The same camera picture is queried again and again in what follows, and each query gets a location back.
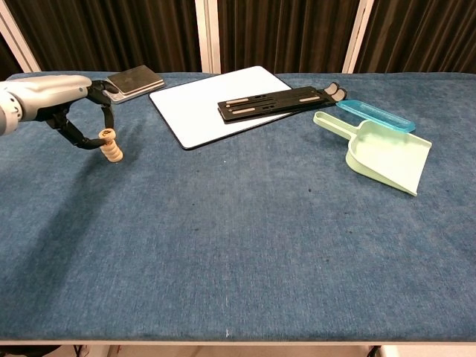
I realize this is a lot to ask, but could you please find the white frame post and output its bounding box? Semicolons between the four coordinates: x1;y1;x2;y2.
195;0;222;74
341;0;375;74
0;0;41;74

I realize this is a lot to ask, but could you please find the black pleated curtain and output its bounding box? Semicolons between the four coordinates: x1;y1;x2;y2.
0;35;23;82
217;0;361;74
355;0;476;74
5;0;204;74

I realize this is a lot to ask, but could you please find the black folding laptop stand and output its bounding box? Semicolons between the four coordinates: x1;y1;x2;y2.
216;82;349;125

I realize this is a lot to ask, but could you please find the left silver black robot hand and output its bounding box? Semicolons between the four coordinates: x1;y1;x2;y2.
14;74;117;151

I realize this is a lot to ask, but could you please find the white rectangular board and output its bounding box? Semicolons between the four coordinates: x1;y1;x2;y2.
148;65;298;151

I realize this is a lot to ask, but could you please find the blue table cloth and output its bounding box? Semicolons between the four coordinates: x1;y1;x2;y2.
0;71;476;342

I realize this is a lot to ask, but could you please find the clear blue plastic box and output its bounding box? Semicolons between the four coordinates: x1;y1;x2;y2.
335;99;417;134

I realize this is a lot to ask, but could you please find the mint green dustpan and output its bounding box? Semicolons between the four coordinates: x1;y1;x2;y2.
312;110;433;197

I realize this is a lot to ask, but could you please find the silver digital kitchen scale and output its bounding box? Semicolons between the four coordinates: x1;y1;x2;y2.
103;65;167;106

